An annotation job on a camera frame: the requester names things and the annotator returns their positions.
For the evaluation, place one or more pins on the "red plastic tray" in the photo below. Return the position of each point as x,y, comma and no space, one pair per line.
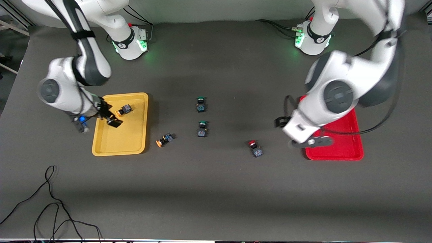
341,145

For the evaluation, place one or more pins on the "red push button switch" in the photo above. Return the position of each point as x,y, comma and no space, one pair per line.
256,151

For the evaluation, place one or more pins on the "yellow plastic tray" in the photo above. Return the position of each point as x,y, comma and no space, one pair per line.
128,135

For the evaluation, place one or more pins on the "green push button switch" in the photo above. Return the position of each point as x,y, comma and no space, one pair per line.
201,108
201,132

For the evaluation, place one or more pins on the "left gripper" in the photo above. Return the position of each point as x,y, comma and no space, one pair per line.
279,122

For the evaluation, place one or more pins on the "yellow push button switch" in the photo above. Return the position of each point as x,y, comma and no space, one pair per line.
127,108
167,137

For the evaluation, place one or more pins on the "beige frame bar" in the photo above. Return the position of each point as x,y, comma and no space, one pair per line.
8,68
13,27

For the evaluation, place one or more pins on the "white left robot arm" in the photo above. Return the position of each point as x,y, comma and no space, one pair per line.
337,96

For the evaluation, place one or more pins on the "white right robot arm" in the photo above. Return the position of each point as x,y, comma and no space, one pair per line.
60,72

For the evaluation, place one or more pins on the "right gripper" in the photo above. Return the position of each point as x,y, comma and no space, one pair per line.
103,110

